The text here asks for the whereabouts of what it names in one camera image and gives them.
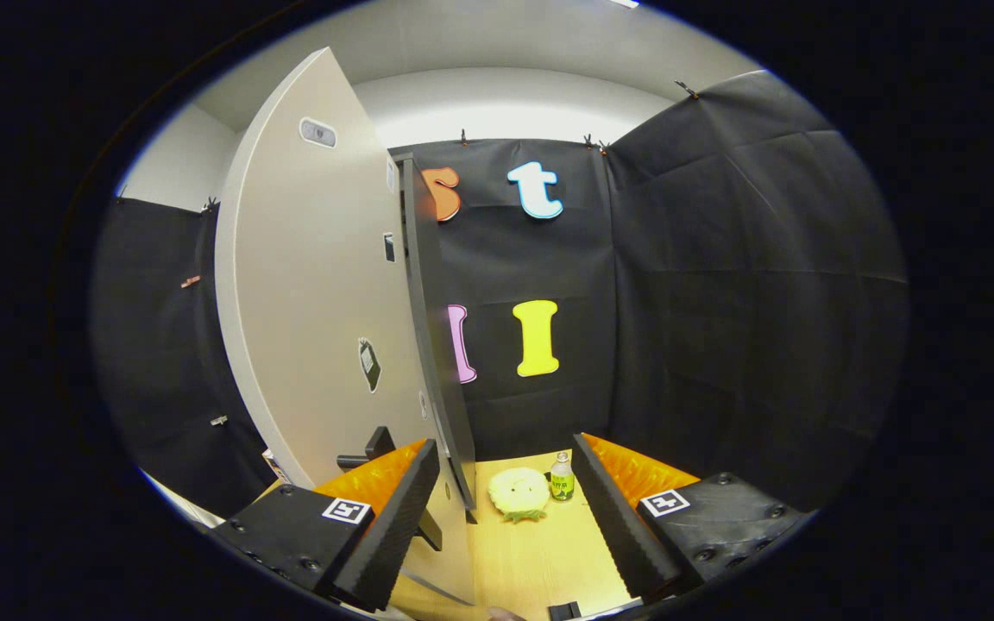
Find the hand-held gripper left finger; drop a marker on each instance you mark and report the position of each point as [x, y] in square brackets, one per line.
[389, 526]

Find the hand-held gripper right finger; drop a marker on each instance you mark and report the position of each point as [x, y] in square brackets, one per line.
[613, 526]

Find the grey shoe cabinet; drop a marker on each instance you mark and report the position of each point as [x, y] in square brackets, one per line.
[437, 345]

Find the beige shoe cabinet door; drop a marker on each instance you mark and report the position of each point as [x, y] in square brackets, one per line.
[316, 285]

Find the green drink bottle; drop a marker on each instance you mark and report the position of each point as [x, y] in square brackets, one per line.
[562, 483]

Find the yellow plush toy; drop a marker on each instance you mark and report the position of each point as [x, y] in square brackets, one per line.
[519, 492]

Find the black backdrop cloth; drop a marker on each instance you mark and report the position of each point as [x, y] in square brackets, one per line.
[721, 302]

